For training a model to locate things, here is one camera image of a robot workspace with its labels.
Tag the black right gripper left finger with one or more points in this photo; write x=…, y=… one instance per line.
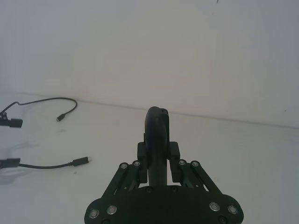
x=130, y=177

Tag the black connector block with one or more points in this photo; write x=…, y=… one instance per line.
x=16, y=123

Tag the white table cloth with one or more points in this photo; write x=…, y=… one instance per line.
x=233, y=163

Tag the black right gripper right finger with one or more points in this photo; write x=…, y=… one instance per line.
x=198, y=173

